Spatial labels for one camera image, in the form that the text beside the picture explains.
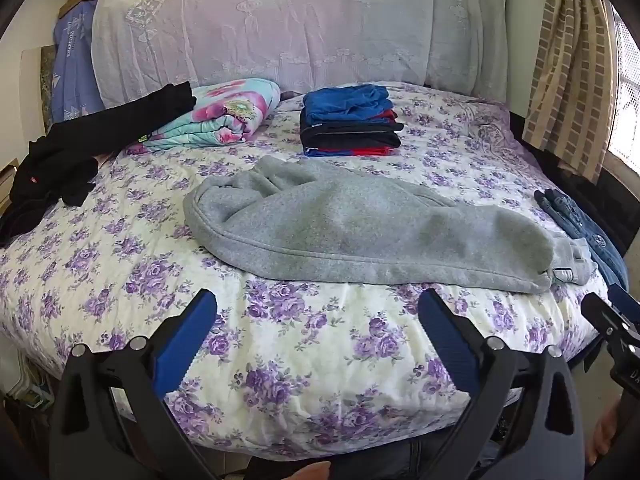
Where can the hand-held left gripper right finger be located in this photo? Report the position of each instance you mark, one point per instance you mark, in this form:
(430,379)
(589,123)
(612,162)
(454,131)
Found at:
(447,332)

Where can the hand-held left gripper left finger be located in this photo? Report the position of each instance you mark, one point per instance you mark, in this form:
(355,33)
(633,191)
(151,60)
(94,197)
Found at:
(187,332)

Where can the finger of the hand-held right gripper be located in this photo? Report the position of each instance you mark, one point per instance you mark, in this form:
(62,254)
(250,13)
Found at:
(597,310)
(625,300)

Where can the grey sweatshirt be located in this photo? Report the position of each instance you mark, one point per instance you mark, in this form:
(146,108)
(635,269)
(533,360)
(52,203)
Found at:
(360,220)

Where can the black folded pants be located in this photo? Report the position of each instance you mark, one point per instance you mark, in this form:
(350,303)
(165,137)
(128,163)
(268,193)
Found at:
(350,135)

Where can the person's bare foot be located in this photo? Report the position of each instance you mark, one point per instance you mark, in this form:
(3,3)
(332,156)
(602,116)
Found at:
(607,430)
(312,471)

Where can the blue denim jeans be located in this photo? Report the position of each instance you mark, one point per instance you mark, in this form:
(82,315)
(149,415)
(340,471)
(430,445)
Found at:
(585,222)

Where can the bed with purple floral sheet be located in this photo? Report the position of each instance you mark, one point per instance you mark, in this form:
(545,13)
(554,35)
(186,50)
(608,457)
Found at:
(280,350)

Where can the person's dark trousers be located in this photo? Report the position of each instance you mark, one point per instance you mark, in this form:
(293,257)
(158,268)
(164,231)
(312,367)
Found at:
(400,457)

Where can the red and blue folded garment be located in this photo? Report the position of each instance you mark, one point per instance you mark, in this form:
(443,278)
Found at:
(352,151)

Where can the window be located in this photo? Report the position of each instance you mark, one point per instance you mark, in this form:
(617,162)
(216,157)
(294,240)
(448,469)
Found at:
(625,95)

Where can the black clothing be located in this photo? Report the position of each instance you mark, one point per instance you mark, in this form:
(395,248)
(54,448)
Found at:
(65,160)

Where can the floral folded blanket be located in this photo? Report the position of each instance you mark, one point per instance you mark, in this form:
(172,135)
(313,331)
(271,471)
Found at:
(220,115)

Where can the beige checkered curtain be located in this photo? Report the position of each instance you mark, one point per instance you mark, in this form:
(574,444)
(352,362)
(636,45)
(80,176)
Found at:
(570,70)

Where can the wooden bedside table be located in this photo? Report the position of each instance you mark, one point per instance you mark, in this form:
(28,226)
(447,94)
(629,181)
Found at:
(6,180)

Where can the blue folded shorts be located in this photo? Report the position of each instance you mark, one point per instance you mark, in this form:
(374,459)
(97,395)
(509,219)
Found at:
(345,102)

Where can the blue patterned cloth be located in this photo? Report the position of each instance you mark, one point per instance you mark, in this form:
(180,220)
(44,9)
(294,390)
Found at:
(75,70)

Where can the lavender lace headboard cover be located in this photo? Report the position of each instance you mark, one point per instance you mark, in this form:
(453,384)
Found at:
(300,25)

